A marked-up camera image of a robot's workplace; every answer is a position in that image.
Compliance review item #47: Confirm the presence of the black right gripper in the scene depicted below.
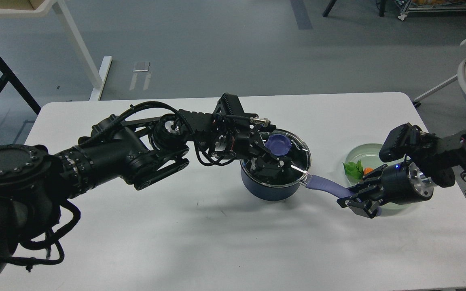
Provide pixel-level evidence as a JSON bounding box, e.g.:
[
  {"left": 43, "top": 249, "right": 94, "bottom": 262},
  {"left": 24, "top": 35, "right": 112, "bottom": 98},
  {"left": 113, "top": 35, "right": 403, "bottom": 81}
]
[{"left": 337, "top": 161, "right": 434, "bottom": 219}]

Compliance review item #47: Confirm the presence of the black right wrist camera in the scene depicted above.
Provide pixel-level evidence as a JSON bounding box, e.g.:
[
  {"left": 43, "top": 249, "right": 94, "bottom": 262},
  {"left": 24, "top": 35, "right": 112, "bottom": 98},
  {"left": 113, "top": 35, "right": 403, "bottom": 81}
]
[{"left": 379, "top": 123, "right": 413, "bottom": 162}]

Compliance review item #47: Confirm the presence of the pale green glass plate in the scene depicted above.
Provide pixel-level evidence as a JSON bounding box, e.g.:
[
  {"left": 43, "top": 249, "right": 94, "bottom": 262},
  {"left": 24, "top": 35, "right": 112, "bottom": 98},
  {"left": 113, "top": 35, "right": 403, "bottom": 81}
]
[{"left": 344, "top": 143, "right": 425, "bottom": 211}]

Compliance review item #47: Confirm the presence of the metal wheeled cart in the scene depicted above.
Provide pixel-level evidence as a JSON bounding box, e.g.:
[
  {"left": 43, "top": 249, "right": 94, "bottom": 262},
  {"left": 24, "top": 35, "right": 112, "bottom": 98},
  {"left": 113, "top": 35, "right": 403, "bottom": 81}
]
[{"left": 375, "top": 0, "right": 466, "bottom": 21}]

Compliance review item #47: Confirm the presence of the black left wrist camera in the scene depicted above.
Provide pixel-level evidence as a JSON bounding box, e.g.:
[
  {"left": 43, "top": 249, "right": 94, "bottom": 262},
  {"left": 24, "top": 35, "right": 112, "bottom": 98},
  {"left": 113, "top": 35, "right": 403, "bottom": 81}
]
[{"left": 212, "top": 93, "right": 271, "bottom": 127}]

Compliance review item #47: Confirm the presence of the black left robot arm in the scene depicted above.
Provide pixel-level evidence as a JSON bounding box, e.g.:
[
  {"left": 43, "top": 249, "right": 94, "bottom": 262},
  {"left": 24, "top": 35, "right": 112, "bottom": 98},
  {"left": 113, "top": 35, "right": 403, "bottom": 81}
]
[{"left": 0, "top": 100, "right": 290, "bottom": 273}]

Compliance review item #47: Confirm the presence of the orange toy carrot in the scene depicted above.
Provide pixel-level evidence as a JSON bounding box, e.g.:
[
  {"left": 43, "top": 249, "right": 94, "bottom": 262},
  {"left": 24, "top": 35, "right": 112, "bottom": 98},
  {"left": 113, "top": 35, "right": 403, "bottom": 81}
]
[{"left": 342, "top": 160, "right": 374, "bottom": 181}]

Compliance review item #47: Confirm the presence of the blue saucepan purple handle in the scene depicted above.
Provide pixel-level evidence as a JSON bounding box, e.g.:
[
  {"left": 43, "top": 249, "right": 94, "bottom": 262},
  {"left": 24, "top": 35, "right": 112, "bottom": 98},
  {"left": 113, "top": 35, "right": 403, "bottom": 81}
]
[{"left": 240, "top": 158, "right": 383, "bottom": 216}]

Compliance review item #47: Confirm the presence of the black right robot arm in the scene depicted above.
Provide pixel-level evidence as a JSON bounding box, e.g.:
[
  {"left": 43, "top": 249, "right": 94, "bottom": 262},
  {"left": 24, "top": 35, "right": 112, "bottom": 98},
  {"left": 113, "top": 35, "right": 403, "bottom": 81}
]
[{"left": 337, "top": 123, "right": 466, "bottom": 219}]

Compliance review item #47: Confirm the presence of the glass pot lid purple knob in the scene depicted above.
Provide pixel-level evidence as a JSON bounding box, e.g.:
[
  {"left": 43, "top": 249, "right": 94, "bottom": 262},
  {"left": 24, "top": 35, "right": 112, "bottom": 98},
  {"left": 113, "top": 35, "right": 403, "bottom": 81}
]
[{"left": 244, "top": 129, "right": 312, "bottom": 188}]

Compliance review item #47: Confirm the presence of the white table frame leg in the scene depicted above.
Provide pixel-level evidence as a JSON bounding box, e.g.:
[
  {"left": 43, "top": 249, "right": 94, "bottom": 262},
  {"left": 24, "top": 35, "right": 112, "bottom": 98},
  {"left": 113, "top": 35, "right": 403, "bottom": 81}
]
[{"left": 0, "top": 0, "right": 113, "bottom": 101}]

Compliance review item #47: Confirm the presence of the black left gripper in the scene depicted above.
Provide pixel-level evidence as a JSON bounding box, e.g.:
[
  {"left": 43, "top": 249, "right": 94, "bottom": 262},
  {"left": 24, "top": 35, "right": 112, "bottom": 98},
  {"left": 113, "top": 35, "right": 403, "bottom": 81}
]
[{"left": 211, "top": 118, "right": 290, "bottom": 178}]

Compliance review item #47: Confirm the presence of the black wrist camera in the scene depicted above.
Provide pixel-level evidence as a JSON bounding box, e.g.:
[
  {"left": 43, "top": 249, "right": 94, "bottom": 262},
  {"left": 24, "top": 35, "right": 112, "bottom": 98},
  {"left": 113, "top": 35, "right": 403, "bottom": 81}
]
[
  {"left": 212, "top": 93, "right": 271, "bottom": 127},
  {"left": 379, "top": 123, "right": 413, "bottom": 162}
]

